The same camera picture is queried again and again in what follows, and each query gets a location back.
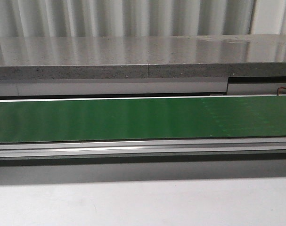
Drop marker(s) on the green conveyor belt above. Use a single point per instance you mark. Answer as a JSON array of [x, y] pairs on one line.
[[61, 120]]

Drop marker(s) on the grey stone countertop slab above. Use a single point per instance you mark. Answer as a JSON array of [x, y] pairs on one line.
[[62, 58]]

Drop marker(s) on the grey panel under countertop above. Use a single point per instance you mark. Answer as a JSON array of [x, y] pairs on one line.
[[143, 87]]

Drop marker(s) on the white pleated curtain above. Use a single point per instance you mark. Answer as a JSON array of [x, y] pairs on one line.
[[140, 18]]

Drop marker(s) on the aluminium conveyor front rail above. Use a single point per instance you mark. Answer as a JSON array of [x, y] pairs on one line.
[[144, 147]]

